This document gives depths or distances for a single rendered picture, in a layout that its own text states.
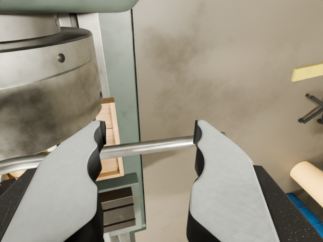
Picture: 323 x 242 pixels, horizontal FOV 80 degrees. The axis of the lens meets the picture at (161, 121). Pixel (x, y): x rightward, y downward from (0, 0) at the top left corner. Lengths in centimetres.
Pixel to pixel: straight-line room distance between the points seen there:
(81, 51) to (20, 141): 14
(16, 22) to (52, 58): 6
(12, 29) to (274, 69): 201
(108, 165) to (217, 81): 130
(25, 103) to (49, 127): 4
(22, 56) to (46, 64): 2
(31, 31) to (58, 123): 12
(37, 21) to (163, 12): 124
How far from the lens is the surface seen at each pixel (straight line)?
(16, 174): 46
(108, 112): 62
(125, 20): 91
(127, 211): 81
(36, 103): 26
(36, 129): 28
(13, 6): 23
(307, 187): 324
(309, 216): 363
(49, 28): 33
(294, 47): 219
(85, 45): 31
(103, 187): 78
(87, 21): 58
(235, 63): 183
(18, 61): 25
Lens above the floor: 144
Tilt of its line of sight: 56 degrees down
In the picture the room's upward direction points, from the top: 152 degrees clockwise
